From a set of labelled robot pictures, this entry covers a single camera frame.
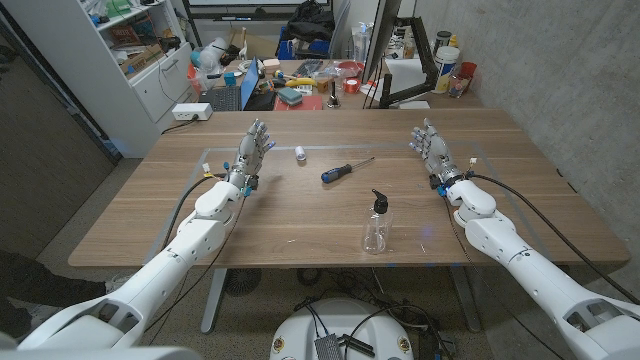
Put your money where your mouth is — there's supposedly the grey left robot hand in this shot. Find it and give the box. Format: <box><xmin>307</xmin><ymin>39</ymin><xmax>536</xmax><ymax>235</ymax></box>
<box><xmin>226</xmin><ymin>118</ymin><xmax>277</xmax><ymax>190</ymax></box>

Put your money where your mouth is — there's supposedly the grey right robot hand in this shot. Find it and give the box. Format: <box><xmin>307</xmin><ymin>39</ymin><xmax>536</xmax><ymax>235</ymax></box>
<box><xmin>408</xmin><ymin>118</ymin><xmax>467</xmax><ymax>190</ymax></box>

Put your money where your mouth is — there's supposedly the clear dispenser bottle black pump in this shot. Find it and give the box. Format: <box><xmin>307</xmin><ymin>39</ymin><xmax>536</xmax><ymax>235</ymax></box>
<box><xmin>360</xmin><ymin>188</ymin><xmax>395</xmax><ymax>255</ymax></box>

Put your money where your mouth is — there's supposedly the clear spray bottle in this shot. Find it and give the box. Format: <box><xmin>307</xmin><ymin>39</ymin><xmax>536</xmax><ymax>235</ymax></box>
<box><xmin>352</xmin><ymin>22</ymin><xmax>374</xmax><ymax>64</ymax></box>

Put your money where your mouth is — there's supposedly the open laptop blue screen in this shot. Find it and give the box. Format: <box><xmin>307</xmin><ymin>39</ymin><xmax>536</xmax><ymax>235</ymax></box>
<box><xmin>198</xmin><ymin>57</ymin><xmax>261</xmax><ymax>113</ymax></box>

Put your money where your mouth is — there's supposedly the green sponge box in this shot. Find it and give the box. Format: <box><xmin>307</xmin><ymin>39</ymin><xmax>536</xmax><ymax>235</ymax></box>
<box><xmin>277</xmin><ymin>86</ymin><xmax>304</xmax><ymax>107</ymax></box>

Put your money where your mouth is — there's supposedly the white power strip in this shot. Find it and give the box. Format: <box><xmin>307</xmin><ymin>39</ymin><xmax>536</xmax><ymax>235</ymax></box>
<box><xmin>171</xmin><ymin>102</ymin><xmax>214</xmax><ymax>122</ymax></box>

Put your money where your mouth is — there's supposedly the red book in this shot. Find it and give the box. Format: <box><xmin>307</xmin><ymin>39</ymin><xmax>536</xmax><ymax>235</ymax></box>
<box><xmin>273</xmin><ymin>94</ymin><xmax>324</xmax><ymax>112</ymax></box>

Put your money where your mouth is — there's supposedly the white labelled canister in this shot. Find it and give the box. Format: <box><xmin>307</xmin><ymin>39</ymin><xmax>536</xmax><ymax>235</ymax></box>
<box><xmin>431</xmin><ymin>45</ymin><xmax>461</xmax><ymax>95</ymax></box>

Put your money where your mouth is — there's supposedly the blue bin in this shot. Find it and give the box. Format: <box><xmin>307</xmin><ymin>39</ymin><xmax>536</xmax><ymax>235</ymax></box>
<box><xmin>276</xmin><ymin>39</ymin><xmax>331</xmax><ymax>61</ymax></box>

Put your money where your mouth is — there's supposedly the dark canister black lid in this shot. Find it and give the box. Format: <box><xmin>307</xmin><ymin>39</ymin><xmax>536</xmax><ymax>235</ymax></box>
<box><xmin>433</xmin><ymin>30</ymin><xmax>453</xmax><ymax>56</ymax></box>

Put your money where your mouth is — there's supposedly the red bowl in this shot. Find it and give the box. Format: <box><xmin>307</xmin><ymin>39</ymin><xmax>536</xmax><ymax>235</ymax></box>
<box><xmin>337</xmin><ymin>60</ymin><xmax>366</xmax><ymax>79</ymax></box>

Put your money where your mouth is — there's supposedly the black round floor fan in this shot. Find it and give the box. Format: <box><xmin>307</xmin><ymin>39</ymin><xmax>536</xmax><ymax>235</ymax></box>
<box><xmin>223</xmin><ymin>268</ymin><xmax>263</xmax><ymax>298</ymax></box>

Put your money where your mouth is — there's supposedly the computer monitor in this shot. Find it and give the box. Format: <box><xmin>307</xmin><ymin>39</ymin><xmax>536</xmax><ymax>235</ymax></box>
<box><xmin>361</xmin><ymin>0</ymin><xmax>404</xmax><ymax>84</ymax></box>

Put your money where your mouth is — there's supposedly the cardboard box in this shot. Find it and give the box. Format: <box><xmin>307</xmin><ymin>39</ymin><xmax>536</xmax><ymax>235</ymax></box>
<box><xmin>118</xmin><ymin>43</ymin><xmax>166</xmax><ymax>76</ymax></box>

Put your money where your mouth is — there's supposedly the black bag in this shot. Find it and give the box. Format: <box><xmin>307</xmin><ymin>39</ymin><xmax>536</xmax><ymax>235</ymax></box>
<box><xmin>282</xmin><ymin>0</ymin><xmax>336</xmax><ymax>44</ymax></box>

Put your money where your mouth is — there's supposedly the grey table leg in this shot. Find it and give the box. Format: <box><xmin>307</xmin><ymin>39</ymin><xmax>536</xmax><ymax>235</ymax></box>
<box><xmin>448</xmin><ymin>264</ymin><xmax>482</xmax><ymax>334</ymax></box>
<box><xmin>200</xmin><ymin>268</ymin><xmax>229</xmax><ymax>335</ymax></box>

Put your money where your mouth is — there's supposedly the white shelf cabinet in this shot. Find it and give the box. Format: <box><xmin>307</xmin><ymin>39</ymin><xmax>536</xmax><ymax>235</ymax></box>
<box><xmin>2</xmin><ymin>0</ymin><xmax>199</xmax><ymax>159</ymax></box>

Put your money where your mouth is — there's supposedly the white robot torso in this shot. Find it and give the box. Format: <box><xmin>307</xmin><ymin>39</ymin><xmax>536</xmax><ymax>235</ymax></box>
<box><xmin>269</xmin><ymin>298</ymin><xmax>415</xmax><ymax>360</ymax></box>

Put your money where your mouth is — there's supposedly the grey heat sink module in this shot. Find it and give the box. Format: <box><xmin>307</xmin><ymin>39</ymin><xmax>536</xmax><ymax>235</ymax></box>
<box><xmin>313</xmin><ymin>333</ymin><xmax>345</xmax><ymax>360</ymax></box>

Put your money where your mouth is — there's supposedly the person's dark trouser leg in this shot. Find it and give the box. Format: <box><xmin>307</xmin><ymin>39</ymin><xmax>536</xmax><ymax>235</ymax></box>
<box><xmin>0</xmin><ymin>248</ymin><xmax>108</xmax><ymax>339</ymax></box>

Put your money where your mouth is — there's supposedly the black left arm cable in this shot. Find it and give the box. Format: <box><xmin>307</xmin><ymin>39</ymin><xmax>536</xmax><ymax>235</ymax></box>
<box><xmin>159</xmin><ymin>172</ymin><xmax>229</xmax><ymax>251</ymax></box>

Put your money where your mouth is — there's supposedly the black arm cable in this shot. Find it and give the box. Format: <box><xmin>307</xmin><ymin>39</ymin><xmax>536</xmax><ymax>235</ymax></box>
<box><xmin>467</xmin><ymin>173</ymin><xmax>640</xmax><ymax>305</ymax></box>
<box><xmin>159</xmin><ymin>172</ymin><xmax>229</xmax><ymax>251</ymax></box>

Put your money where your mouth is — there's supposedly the blue black handle screwdriver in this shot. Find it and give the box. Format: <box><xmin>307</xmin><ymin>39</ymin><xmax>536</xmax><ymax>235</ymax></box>
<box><xmin>320</xmin><ymin>156</ymin><xmax>376</xmax><ymax>185</ymax></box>

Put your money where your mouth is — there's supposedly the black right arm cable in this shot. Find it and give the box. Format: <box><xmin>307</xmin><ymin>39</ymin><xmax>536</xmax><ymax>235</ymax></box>
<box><xmin>467</xmin><ymin>173</ymin><xmax>640</xmax><ymax>305</ymax></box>

